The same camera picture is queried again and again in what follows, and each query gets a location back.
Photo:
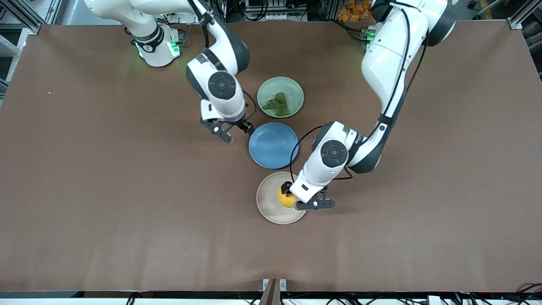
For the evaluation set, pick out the aluminium frame profile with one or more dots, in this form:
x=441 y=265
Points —
x=25 y=20
x=518 y=19

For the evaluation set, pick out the black electronics rack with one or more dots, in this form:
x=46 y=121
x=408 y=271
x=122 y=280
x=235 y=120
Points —
x=271 y=8

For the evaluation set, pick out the orange snack bag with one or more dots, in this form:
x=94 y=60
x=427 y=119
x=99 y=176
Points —
x=351 y=12

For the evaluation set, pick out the blue plate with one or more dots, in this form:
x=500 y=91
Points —
x=271 y=146

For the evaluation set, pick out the green lettuce leaf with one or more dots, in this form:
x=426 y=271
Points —
x=277 y=106

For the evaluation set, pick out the small white box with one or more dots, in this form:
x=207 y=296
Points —
x=434 y=300

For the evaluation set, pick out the front camera stand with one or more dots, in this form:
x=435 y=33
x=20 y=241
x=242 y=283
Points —
x=273 y=294

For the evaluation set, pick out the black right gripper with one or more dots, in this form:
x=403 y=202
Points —
x=244 y=125

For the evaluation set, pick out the yellow lemon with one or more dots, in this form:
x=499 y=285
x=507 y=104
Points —
x=286 y=200

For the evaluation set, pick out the light green plate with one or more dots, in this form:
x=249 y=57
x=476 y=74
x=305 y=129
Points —
x=292 y=87

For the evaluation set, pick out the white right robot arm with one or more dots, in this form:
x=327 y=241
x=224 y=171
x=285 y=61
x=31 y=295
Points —
x=220 y=84

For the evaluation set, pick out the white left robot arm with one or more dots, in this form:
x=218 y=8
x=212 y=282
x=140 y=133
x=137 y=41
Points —
x=385 y=63

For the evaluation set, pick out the beige plate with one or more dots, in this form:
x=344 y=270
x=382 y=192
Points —
x=267 y=201

